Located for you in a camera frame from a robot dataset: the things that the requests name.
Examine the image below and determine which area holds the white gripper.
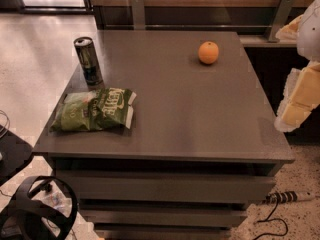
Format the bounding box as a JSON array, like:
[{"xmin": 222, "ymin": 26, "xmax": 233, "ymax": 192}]
[{"xmin": 274, "ymin": 0, "xmax": 320, "ymax": 132}]

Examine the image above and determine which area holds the orange fruit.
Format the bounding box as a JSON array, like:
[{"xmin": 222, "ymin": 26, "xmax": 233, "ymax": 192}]
[{"xmin": 198, "ymin": 41, "xmax": 219, "ymax": 65}]

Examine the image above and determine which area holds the green jalapeno chip bag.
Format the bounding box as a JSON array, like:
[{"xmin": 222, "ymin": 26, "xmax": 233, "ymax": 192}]
[{"xmin": 50, "ymin": 88, "xmax": 137, "ymax": 132}]

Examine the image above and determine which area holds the striped power strip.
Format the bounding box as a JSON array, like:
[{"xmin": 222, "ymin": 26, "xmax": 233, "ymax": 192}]
[{"xmin": 264, "ymin": 191, "xmax": 316, "ymax": 204}]

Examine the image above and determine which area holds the dark energy drink can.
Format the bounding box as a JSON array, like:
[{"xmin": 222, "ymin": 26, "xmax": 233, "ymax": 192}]
[{"xmin": 74, "ymin": 37, "xmax": 102, "ymax": 86}]

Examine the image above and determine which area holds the black side table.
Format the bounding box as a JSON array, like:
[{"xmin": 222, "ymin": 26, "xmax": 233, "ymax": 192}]
[{"xmin": 0, "ymin": 131, "xmax": 32, "ymax": 186}]

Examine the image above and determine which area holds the right metal bracket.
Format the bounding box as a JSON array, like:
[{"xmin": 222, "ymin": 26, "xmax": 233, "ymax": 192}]
[{"xmin": 265, "ymin": 0, "xmax": 295, "ymax": 43}]

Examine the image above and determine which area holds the metal bracket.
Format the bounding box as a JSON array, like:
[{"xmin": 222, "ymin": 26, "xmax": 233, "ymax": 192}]
[
  {"xmin": 265, "ymin": 0, "xmax": 295, "ymax": 43},
  {"xmin": 131, "ymin": 0, "xmax": 146, "ymax": 30}
]

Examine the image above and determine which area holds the black power cable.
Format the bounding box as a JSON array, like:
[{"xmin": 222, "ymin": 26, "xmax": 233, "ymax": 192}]
[{"xmin": 252, "ymin": 200, "xmax": 289, "ymax": 240}]

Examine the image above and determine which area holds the left metal bracket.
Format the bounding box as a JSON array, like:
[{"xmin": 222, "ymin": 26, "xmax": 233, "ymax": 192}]
[{"xmin": 131, "ymin": 0, "xmax": 146, "ymax": 30}]

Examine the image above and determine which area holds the black round stool frame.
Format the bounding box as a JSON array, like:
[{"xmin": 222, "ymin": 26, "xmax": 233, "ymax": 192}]
[{"xmin": 0, "ymin": 176, "xmax": 78, "ymax": 240}]

